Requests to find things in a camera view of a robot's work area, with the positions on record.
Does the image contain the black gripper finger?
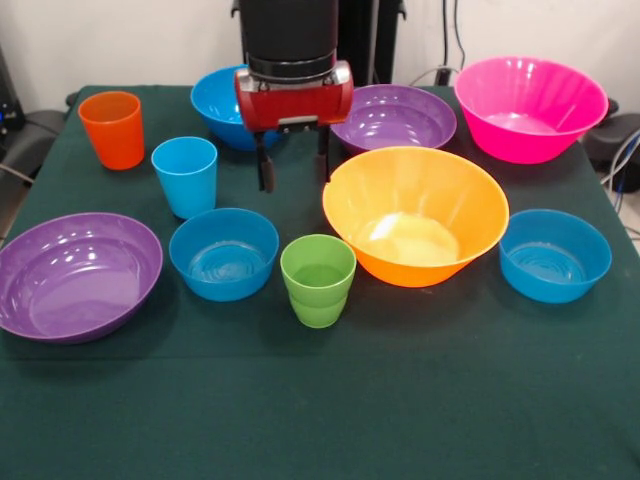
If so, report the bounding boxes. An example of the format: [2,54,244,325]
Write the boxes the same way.
[313,124,332,184]
[253,130,277,194]

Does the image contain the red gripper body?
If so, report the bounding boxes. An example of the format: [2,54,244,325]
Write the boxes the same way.
[234,59,355,134]

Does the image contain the light blue plastic cup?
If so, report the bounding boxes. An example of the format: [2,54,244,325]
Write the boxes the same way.
[150,136,219,221]

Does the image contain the shallow blue plastic bowl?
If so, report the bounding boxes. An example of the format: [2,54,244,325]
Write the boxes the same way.
[498,208,613,305]
[168,207,280,303]

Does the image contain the deep blue plastic bowl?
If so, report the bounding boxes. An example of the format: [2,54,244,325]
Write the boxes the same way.
[190,66,284,153]

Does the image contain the purple plastic bowl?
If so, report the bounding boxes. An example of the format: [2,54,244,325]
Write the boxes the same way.
[329,83,458,156]
[0,211,164,346]

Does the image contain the orange plastic bowl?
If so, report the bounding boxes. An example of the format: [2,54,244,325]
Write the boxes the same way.
[321,145,511,289]

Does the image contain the green plastic cup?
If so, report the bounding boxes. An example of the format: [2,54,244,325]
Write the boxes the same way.
[279,233,358,330]

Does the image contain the orange plastic cup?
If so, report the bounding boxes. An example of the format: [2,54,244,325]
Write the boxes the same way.
[77,90,146,172]

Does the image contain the pink plastic bowl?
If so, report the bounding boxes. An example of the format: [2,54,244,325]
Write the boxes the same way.
[453,56,610,166]

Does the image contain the dark green tablecloth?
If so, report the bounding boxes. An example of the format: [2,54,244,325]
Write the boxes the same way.
[0,84,640,480]

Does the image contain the black electronics box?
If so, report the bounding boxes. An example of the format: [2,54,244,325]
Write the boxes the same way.
[0,44,26,132]

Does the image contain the black rounded equipment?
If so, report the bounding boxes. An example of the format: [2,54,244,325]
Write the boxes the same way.
[582,98,640,172]

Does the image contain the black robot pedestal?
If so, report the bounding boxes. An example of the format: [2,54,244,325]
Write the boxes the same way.
[232,0,407,86]

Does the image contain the grey cable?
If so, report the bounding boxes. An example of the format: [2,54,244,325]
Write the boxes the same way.
[409,64,459,87]

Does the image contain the blue and white cables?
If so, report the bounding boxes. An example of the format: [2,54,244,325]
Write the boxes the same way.
[599,124,640,221]

